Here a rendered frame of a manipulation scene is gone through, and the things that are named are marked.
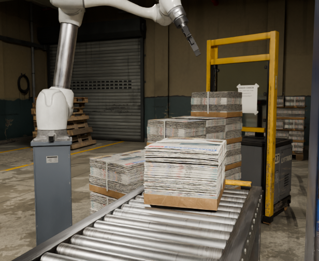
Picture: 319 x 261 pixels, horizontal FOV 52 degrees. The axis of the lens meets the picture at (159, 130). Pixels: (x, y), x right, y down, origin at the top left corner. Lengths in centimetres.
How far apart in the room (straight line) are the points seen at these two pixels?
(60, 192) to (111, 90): 834
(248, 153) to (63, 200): 222
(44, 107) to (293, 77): 756
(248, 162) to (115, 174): 185
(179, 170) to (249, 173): 238
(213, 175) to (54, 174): 92
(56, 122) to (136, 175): 59
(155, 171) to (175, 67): 813
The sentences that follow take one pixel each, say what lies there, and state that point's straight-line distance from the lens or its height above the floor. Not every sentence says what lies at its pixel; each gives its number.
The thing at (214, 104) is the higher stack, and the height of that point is 118.
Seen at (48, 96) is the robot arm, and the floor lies 124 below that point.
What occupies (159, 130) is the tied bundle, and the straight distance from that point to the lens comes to 253.
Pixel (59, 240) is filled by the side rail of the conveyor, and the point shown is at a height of 80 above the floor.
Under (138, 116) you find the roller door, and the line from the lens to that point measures 969.
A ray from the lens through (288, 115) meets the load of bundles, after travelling 719.
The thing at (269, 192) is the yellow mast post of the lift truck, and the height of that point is 33.
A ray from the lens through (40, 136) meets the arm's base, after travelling 184.
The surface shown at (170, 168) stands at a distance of 127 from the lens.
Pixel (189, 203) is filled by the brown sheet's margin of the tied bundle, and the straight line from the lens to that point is 127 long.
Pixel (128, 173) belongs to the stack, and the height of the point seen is 78.
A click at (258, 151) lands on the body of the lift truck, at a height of 69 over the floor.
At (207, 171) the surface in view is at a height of 95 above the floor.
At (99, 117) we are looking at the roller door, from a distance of 1030.
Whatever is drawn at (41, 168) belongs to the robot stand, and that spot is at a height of 86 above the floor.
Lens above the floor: 121
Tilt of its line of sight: 5 degrees down
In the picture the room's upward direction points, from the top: straight up
